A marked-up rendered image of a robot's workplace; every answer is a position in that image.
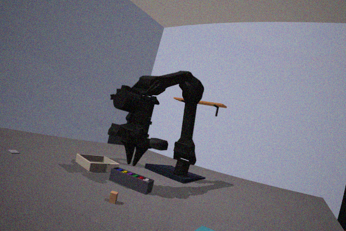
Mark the beige open tray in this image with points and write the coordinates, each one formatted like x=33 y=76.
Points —
x=95 y=162

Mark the small tan rectangular block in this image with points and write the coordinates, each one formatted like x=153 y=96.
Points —
x=113 y=197

